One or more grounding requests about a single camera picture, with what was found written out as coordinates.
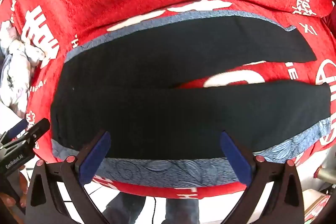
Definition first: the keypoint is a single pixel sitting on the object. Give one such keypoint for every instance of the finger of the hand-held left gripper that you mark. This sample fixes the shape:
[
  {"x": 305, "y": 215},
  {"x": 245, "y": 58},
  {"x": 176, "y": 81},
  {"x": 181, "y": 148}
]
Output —
[
  {"x": 17, "y": 128},
  {"x": 34, "y": 130}
]

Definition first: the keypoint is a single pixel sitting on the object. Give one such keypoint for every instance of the black pants with blue-grey trim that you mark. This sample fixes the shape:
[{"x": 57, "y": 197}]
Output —
[{"x": 157, "y": 108}]

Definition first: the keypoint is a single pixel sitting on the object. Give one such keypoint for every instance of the red cardboard box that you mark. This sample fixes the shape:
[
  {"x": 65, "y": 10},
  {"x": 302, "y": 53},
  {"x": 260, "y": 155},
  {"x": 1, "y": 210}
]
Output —
[{"x": 317, "y": 209}]

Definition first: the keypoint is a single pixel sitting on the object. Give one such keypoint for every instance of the person's left hand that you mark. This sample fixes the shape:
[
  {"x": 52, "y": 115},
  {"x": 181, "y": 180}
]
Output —
[{"x": 23, "y": 183}]

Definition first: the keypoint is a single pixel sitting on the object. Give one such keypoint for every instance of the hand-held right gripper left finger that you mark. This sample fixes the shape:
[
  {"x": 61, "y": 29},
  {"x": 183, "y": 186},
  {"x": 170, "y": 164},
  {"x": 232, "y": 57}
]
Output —
[{"x": 95, "y": 159}]

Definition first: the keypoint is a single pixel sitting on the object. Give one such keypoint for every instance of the white floral cloth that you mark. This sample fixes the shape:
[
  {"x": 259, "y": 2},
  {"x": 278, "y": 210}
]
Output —
[{"x": 15, "y": 69}]

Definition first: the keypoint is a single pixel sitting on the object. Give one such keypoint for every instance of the grey metal object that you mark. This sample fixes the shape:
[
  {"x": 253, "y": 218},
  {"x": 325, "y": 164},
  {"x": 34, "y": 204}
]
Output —
[{"x": 325, "y": 174}]

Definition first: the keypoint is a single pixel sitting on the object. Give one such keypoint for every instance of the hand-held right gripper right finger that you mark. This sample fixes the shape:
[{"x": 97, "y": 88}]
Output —
[{"x": 235, "y": 159}]

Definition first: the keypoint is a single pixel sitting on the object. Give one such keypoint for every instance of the person's blue jeans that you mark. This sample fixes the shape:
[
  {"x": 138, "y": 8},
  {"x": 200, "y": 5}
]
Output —
[{"x": 181, "y": 209}]

